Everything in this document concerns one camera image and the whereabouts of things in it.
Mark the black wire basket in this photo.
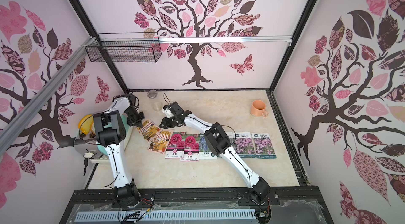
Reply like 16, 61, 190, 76
85, 31, 163, 63

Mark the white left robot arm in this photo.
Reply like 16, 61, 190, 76
93, 93, 144, 208

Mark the white slotted cable duct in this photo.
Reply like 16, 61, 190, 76
73, 209, 256, 224

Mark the orange ceramic mug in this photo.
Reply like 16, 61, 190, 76
250, 100, 269, 117

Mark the aluminium rail on wall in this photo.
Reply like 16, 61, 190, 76
1, 37, 96, 154

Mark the pink cosmos seed packet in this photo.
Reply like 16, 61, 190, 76
233, 132, 256, 158

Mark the clear glass jar with grains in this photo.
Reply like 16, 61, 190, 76
147, 90, 163, 112

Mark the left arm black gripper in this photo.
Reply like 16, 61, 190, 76
123, 106, 143, 129

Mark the lavender seed packet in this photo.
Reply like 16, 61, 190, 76
226, 132, 236, 147
199, 134, 217, 160

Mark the pink rose packet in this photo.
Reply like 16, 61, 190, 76
165, 132, 186, 159
180, 134, 200, 162

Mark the orange illustrated packet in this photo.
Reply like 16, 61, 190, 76
148, 130, 174, 154
137, 119, 162, 142

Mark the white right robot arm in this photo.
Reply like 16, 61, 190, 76
160, 102, 270, 205

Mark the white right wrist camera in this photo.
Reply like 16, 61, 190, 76
161, 105, 174, 118

